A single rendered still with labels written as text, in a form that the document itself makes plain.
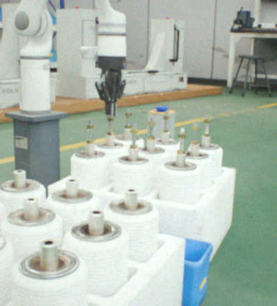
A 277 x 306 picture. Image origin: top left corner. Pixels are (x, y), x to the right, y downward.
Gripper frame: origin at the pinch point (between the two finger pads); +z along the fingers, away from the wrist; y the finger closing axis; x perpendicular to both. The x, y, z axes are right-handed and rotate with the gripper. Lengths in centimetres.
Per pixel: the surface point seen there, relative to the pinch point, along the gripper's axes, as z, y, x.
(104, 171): 13.6, -12.2, -5.7
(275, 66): 4, 517, 54
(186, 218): 19.3, -17.1, -29.5
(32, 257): 10, -63, -26
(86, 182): 15.7, -16.2, -2.9
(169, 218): 20.0, -17.4, -25.6
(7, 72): 4, 144, 172
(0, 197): 10.9, -45.5, -3.4
